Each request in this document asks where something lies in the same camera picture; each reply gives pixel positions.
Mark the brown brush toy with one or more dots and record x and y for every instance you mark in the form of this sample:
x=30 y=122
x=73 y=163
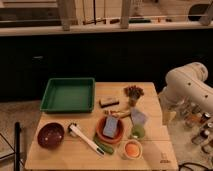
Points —
x=133 y=93

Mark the light blue cloth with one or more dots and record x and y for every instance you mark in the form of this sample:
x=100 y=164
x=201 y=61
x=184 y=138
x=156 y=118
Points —
x=137 y=117

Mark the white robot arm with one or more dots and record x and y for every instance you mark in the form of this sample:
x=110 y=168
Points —
x=182 y=83

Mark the white handled kitchen tool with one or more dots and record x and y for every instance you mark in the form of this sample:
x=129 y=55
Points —
x=76 y=131

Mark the cup with orange content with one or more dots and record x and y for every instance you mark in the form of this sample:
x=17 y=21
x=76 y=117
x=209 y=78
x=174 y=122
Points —
x=132 y=150

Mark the orange bowl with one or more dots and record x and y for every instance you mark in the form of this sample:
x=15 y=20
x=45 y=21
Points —
x=118 y=135

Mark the green cucumber toy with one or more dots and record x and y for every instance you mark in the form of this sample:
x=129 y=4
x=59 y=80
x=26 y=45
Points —
x=106 y=148

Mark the black pole stand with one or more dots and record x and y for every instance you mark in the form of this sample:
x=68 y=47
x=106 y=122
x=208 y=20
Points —
x=17 y=130

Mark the green cup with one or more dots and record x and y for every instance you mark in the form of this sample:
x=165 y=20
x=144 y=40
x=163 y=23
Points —
x=137 y=132

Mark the blue sponge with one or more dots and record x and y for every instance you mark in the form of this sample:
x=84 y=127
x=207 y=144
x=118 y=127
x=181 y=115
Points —
x=110 y=127

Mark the purple bowl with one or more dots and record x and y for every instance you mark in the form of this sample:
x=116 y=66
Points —
x=51 y=135

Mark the yellow banana toy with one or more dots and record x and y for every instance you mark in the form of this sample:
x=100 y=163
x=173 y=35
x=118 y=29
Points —
x=117 y=113

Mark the green plastic tray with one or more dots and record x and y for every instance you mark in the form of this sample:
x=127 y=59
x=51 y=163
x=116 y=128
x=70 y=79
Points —
x=69 y=95

